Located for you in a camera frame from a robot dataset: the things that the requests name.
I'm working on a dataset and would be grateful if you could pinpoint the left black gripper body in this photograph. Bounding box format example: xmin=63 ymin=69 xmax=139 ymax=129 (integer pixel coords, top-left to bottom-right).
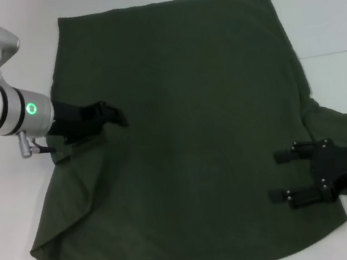
xmin=43 ymin=93 xmax=112 ymax=147

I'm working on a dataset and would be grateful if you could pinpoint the dark green shirt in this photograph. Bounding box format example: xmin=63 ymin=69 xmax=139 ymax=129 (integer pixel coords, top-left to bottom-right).
xmin=0 ymin=0 xmax=347 ymax=260

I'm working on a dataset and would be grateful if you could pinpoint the left arm cable with plug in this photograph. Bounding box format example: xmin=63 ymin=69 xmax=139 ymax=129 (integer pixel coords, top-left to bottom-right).
xmin=16 ymin=127 xmax=58 ymax=160

